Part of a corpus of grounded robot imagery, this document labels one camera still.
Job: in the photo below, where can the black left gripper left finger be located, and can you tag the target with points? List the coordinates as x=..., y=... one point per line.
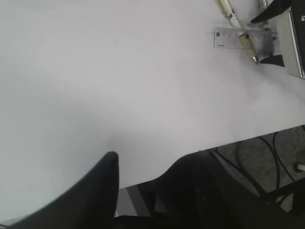
x=89, y=204

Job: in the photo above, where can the grey barrel pen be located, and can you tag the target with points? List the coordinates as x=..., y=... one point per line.
x=262, y=5

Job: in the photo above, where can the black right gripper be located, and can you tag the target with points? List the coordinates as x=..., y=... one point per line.
x=276, y=8

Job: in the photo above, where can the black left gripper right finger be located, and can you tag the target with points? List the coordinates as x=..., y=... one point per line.
x=200, y=194

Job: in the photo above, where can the cream barrel pen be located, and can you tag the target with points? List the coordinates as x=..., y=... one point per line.
x=230, y=14

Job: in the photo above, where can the clear plastic ruler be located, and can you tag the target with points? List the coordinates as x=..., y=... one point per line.
x=263, y=41

